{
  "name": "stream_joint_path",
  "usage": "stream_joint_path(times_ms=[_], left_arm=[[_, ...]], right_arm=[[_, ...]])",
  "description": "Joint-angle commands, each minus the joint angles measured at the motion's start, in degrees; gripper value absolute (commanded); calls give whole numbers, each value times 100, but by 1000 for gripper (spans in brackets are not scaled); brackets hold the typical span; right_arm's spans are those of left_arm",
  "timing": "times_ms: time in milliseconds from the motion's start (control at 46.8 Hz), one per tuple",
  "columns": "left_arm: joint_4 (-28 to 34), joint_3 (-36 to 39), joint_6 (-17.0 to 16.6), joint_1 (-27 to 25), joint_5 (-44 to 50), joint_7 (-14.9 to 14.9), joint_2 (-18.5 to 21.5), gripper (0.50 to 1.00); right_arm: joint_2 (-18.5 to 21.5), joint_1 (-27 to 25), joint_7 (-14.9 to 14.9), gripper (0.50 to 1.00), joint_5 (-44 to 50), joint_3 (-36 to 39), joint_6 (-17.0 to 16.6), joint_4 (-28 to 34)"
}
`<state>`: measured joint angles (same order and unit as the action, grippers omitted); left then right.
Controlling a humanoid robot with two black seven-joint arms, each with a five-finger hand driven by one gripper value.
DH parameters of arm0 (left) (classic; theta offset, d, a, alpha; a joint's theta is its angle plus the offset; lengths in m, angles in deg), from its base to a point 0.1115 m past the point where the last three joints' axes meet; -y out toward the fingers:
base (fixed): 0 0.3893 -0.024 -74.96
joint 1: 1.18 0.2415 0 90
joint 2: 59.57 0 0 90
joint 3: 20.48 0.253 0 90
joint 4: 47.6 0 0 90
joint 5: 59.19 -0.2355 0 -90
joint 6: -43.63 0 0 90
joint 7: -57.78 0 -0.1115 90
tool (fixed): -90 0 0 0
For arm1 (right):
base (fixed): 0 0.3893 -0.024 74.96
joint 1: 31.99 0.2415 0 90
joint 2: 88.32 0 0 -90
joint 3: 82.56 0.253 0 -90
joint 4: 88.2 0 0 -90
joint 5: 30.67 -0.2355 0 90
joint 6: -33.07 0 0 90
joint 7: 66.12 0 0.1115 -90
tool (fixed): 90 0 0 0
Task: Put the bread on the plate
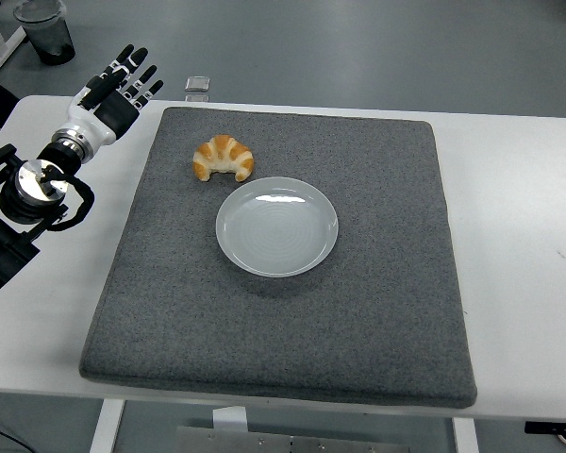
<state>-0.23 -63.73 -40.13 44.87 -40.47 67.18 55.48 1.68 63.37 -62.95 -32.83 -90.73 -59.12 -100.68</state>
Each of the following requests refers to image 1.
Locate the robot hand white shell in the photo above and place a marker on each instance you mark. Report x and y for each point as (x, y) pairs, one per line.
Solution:
(92, 125)

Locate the croissant bread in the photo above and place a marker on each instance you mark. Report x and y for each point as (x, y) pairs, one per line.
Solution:
(224, 153)

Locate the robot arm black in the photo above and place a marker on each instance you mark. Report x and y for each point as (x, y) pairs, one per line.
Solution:
(33, 186)

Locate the white round plate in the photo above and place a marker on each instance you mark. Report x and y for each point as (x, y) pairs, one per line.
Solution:
(277, 226)

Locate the black trash bin with bag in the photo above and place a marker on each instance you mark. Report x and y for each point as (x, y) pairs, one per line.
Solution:
(52, 38)

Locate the square clear floor socket cover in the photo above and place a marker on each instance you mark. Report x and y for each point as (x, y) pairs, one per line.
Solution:
(198, 83)
(197, 98)

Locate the white table leg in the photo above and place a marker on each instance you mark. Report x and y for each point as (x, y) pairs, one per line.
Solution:
(106, 424)
(466, 436)

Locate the grey felt mat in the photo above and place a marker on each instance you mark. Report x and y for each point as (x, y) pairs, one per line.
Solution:
(311, 330)

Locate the black bar under table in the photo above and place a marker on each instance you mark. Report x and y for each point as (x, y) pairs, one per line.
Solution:
(554, 427)

